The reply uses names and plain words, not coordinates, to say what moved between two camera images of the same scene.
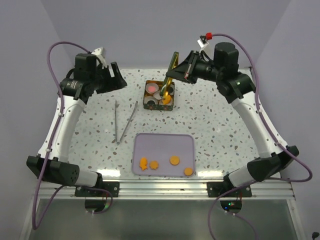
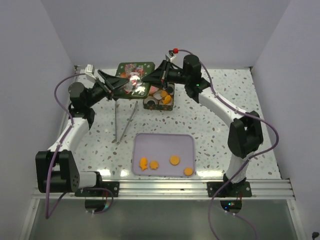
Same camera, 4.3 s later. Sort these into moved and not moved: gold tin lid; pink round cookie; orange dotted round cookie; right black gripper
Moved: gold tin lid; right black gripper
Not moved: pink round cookie; orange dotted round cookie
